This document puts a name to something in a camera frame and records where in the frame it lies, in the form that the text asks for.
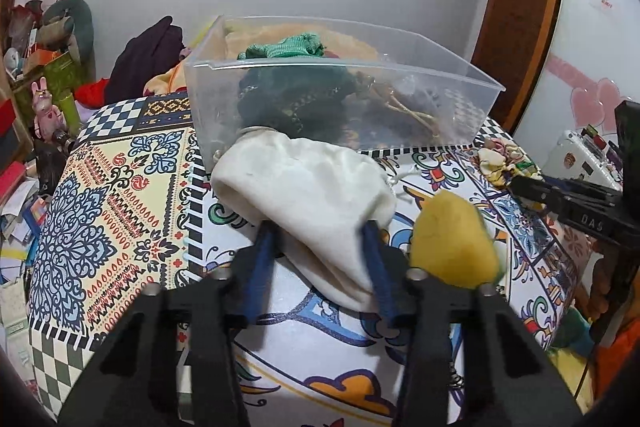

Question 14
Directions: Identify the dark green cloth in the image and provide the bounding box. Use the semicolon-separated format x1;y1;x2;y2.
236;66;361;135

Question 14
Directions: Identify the green cardboard box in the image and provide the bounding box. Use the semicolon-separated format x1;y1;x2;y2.
12;52;83;130

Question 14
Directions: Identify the grey-green plush toy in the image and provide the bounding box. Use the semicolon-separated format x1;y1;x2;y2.
37;0;96;64

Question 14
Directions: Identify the patterned printed blanket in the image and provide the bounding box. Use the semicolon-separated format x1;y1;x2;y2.
27;89;601;425

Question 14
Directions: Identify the green knitted cloth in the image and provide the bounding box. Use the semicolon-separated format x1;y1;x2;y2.
236;33;328;61

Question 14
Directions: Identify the white cabinet with pink hearts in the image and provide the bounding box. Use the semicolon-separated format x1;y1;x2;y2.
515;0;640;158

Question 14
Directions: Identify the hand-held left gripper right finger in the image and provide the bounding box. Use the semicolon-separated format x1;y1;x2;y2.
360;222;586;427

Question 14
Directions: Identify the white cloth drawstring bag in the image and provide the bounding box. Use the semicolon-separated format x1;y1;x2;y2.
210;129;397;314

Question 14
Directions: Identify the floral cloth pouch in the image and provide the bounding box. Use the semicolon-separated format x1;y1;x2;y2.
476;142;543;188

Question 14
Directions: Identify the red cloth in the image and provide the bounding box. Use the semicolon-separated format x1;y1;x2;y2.
74;78;112;108

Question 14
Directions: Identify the white suitcase with stickers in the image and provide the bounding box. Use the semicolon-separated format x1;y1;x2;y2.
542;127;626;195

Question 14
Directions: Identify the pile of papers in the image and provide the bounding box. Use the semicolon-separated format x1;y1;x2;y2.
0;162;48;288

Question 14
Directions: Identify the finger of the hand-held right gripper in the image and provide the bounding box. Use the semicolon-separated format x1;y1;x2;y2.
510;176;568;220

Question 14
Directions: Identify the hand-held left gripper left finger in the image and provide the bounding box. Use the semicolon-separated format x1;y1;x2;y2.
57;222;281;427

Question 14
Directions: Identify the pink rabbit figurine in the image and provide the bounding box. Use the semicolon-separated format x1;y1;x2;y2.
31;77;68;142

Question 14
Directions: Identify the wooden door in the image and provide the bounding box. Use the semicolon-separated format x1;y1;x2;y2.
467;0;568;135

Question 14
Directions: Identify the clear plastic storage box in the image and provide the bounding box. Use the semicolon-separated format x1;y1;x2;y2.
183;15;506;172

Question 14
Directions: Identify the dark purple garment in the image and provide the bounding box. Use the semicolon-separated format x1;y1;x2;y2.
104;16;187;105

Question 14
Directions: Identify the brown stringy soft item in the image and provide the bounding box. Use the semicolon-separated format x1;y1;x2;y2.
357;74;443;138

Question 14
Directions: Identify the person's right hand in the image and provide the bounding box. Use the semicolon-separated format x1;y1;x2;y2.
587;254;617;325

